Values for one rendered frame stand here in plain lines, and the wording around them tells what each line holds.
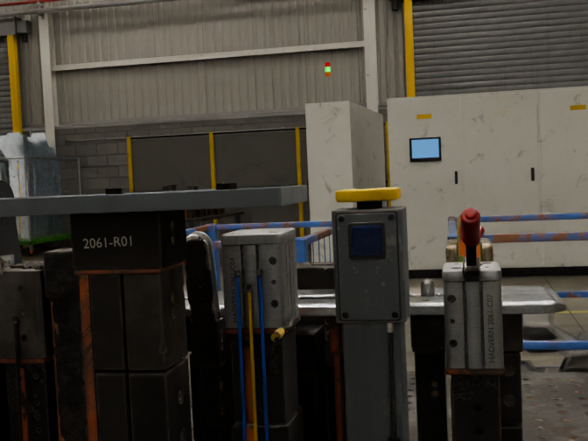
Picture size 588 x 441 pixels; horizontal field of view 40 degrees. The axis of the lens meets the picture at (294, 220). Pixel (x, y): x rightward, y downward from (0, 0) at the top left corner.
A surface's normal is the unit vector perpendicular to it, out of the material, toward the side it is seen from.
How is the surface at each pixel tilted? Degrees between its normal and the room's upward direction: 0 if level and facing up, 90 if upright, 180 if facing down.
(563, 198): 90
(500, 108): 90
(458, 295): 90
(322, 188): 90
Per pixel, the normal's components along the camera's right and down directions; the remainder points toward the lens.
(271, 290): -0.20, 0.06
